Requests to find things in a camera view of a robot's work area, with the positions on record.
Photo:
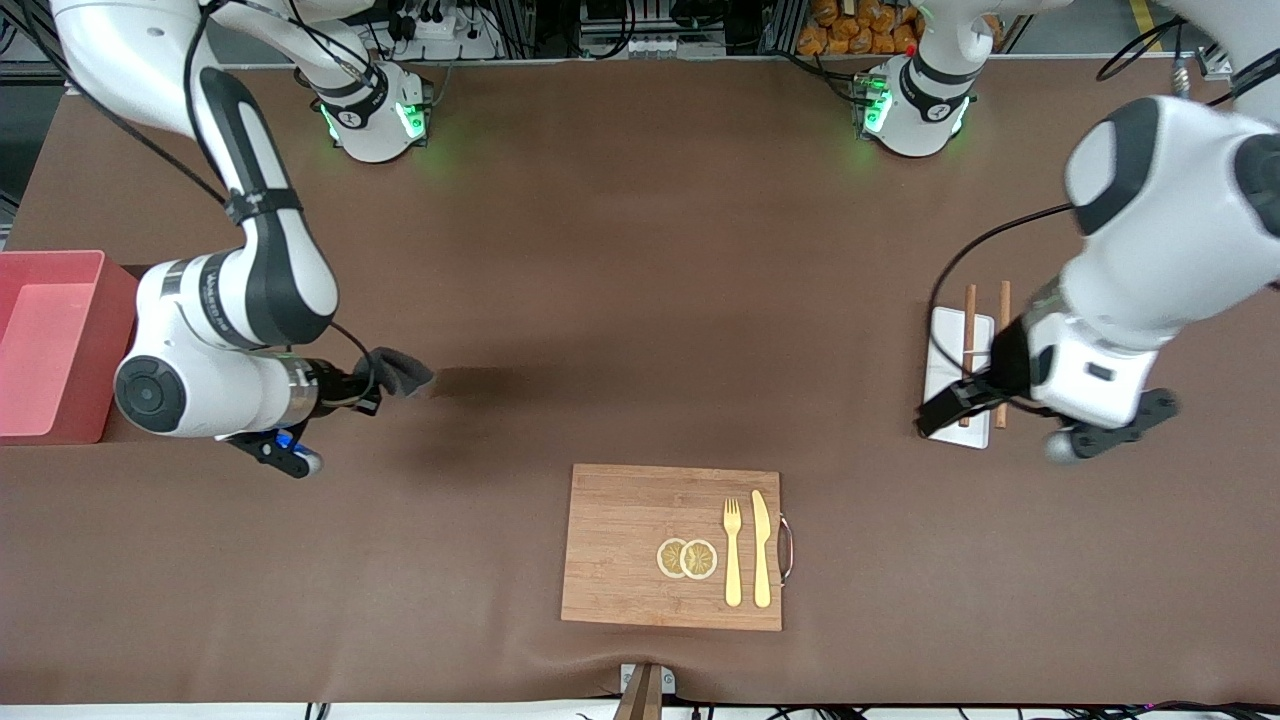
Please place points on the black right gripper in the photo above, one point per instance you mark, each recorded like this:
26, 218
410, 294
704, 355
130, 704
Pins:
337, 388

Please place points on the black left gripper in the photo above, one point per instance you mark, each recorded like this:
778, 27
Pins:
1008, 362

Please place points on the dark grey cloth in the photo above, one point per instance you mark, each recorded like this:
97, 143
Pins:
400, 370

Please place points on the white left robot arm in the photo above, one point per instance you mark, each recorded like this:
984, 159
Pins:
1170, 220

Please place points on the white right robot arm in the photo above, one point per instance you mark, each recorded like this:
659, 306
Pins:
270, 290

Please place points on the white rack base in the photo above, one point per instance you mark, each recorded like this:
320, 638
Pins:
945, 350

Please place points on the yellow knife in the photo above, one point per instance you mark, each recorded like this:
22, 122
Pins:
762, 540

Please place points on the large table cover mat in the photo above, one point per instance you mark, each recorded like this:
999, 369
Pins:
600, 300

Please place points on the yellow fork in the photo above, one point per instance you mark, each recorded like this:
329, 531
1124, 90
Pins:
733, 570

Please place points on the wooden cutting board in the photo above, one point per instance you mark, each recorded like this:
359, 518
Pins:
620, 540

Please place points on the lemon slice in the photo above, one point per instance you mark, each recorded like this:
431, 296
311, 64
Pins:
668, 558
699, 559

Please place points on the pink plastic bin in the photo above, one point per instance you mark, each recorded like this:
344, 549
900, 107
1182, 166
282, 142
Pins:
50, 340

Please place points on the white power strip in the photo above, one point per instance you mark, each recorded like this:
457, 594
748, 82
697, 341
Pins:
440, 30

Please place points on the orange packets pile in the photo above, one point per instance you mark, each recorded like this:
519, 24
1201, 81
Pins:
850, 30

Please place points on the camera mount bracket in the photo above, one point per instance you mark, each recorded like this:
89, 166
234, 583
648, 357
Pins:
645, 690

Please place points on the aluminium frame post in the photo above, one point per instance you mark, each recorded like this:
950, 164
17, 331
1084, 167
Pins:
1215, 62

